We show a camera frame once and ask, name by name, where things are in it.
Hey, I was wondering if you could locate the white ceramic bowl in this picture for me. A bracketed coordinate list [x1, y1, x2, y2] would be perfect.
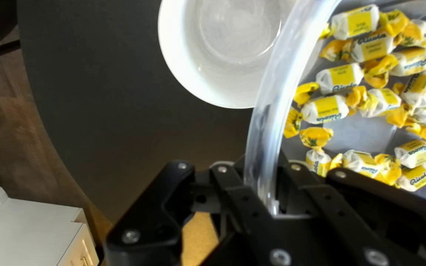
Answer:
[157, 0, 293, 111]

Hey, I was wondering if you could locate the clear plastic lunch box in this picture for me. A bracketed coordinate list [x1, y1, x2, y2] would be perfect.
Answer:
[243, 0, 426, 219]

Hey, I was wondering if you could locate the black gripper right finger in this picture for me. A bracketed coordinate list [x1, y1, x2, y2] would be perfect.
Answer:
[276, 156, 426, 266]

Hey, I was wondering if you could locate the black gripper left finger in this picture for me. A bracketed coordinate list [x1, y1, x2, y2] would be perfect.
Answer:
[104, 162, 299, 266]

